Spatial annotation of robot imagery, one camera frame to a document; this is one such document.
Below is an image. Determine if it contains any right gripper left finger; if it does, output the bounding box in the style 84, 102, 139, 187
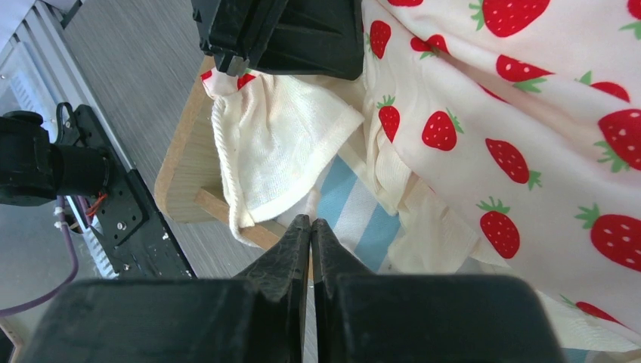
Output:
20, 215, 311, 362

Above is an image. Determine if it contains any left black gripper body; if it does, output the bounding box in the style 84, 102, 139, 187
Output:
191, 0, 363, 80

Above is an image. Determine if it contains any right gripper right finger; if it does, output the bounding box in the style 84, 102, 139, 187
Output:
311, 219, 565, 362

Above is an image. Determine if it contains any blue striped mattress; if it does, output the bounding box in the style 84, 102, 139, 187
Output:
290, 155, 641, 363

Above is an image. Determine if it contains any wooden pet bed frame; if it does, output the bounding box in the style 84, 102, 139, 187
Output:
153, 55, 302, 252

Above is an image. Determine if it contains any strawberry print ruffled blanket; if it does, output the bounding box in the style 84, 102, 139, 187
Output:
200, 0, 641, 352

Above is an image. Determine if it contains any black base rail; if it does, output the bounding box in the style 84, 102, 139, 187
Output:
0, 0, 202, 287

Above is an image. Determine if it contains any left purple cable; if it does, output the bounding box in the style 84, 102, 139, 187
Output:
0, 195, 82, 317

